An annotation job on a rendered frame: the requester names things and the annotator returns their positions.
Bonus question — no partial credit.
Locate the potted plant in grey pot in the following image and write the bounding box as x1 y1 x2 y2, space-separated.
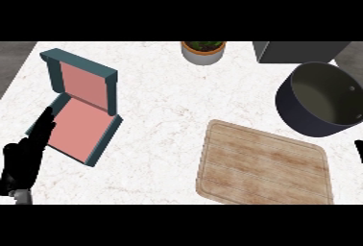
180 40 229 66

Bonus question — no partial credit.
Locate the dark grey box appliance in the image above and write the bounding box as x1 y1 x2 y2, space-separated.
251 40 353 64

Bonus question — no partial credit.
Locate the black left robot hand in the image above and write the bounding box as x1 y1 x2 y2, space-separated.
0 106 58 197

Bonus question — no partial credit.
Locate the teal open box pink inside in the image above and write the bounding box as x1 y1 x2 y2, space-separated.
24 47 126 168

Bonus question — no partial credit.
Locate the wooden cutting board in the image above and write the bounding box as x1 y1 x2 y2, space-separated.
195 118 335 206

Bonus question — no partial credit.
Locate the dark grey pot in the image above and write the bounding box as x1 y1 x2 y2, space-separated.
273 61 363 138

